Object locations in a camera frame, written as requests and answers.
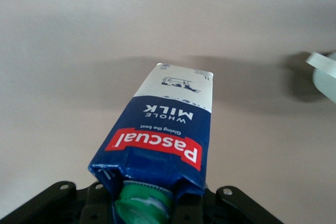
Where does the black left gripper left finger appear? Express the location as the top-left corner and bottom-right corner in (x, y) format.
(0, 180), (112, 224)

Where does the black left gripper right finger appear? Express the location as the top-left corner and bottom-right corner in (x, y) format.
(174, 185), (285, 224)

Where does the blue white Pascal milk carton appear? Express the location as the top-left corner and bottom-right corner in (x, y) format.
(88, 62), (214, 224)

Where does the grey mug with cream handle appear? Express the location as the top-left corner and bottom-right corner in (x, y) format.
(306, 51), (336, 104)

